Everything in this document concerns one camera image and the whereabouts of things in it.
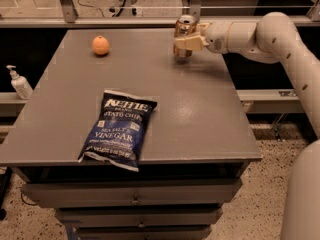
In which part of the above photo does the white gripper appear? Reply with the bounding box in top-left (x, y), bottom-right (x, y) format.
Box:
top-left (174, 21), bottom-right (237, 54)

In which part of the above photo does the orange soda can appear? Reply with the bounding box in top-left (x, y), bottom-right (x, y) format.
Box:
top-left (173, 14), bottom-right (197, 59)

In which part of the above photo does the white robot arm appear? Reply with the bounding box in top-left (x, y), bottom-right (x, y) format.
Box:
top-left (174, 12), bottom-right (320, 240)

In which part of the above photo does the blue Kettle chip bag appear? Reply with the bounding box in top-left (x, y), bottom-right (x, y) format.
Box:
top-left (78, 90), bottom-right (157, 172)

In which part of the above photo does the grey drawer cabinet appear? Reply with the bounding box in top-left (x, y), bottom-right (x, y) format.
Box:
top-left (1, 29), bottom-right (260, 240)

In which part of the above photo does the orange fruit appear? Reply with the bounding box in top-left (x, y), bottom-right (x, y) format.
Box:
top-left (92, 36), bottom-right (110, 55)

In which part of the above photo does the top drawer with knob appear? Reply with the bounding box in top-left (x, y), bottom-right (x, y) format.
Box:
top-left (21, 178), bottom-right (242, 208)

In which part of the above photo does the drawer with knob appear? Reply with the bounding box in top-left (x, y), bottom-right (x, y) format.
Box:
top-left (56, 206), bottom-right (222, 228)
top-left (21, 178), bottom-right (242, 208)

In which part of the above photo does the white pump soap bottle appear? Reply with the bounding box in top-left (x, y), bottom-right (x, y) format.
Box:
top-left (6, 65), bottom-right (33, 100)

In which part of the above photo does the bottom drawer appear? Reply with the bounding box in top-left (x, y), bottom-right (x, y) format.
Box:
top-left (77, 226), bottom-right (211, 240)

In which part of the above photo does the middle drawer with knob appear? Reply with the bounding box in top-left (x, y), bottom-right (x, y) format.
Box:
top-left (56, 206), bottom-right (222, 228)

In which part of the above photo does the metal rail frame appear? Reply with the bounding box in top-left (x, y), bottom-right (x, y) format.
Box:
top-left (0, 0), bottom-right (320, 28)

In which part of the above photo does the black cable on floor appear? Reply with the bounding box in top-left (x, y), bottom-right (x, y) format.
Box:
top-left (70, 0), bottom-right (106, 18)

